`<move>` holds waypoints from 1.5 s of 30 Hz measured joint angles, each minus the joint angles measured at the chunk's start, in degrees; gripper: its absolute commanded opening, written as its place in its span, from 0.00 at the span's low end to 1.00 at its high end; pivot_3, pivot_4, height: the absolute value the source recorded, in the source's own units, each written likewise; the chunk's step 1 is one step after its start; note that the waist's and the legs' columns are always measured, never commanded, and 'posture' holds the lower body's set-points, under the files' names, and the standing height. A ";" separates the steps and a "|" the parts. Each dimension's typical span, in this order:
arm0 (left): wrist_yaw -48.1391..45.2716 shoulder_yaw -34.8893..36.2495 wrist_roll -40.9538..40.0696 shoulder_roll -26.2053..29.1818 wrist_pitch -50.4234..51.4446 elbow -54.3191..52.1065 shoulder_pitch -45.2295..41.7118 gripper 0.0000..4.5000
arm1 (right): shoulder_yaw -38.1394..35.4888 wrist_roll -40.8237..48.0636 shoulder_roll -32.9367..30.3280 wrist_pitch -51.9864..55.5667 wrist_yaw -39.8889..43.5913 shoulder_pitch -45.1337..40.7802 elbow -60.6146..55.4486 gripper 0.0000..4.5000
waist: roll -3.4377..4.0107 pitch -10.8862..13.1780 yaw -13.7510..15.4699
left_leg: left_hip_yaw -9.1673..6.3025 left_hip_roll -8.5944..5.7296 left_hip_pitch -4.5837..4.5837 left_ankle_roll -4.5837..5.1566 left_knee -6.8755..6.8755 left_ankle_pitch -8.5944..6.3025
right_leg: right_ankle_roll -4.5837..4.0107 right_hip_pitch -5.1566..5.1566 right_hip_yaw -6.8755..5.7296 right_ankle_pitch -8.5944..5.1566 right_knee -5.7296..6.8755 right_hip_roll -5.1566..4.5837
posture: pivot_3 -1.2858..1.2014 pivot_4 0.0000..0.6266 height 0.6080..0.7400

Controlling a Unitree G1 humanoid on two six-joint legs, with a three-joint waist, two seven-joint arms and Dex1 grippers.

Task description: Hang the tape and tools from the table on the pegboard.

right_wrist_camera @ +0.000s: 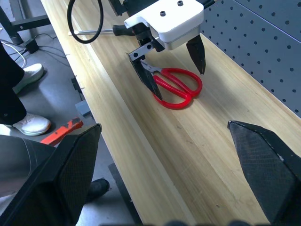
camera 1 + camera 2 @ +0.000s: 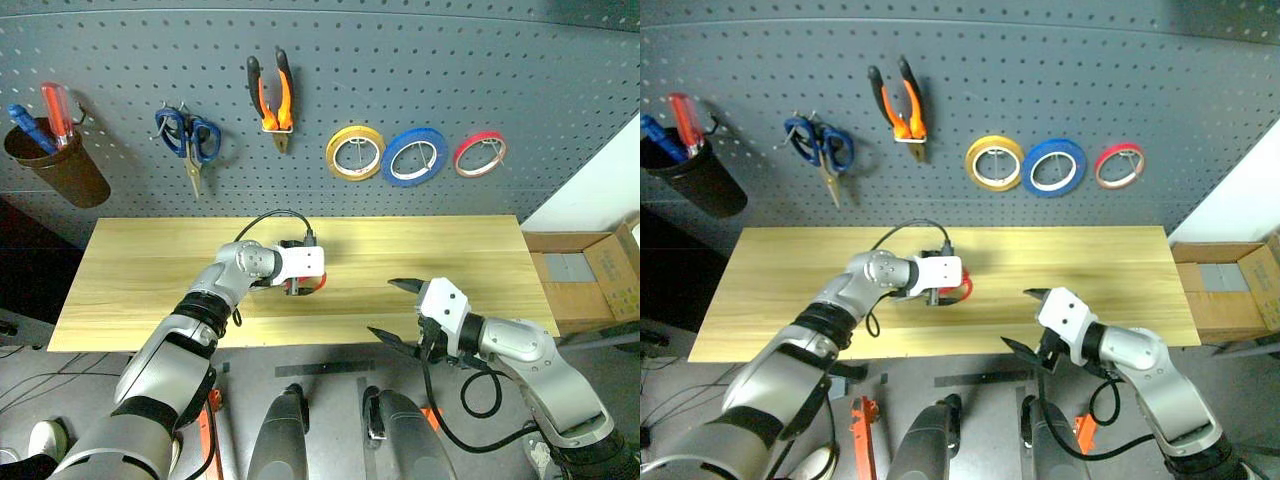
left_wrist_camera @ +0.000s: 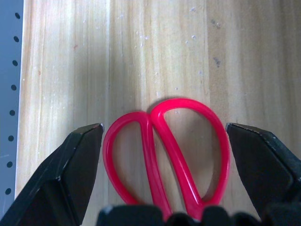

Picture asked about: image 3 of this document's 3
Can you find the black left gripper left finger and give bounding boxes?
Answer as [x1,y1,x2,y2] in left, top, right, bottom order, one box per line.
[0,123,105,226]

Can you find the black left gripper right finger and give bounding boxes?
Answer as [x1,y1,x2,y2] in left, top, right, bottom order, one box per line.
[225,122,301,222]

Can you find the grey metal pegboard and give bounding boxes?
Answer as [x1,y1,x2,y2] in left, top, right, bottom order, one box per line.
[0,0,25,214]

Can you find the red handled scissors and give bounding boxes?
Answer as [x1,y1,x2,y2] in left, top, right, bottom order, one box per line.
[103,97,231,222]

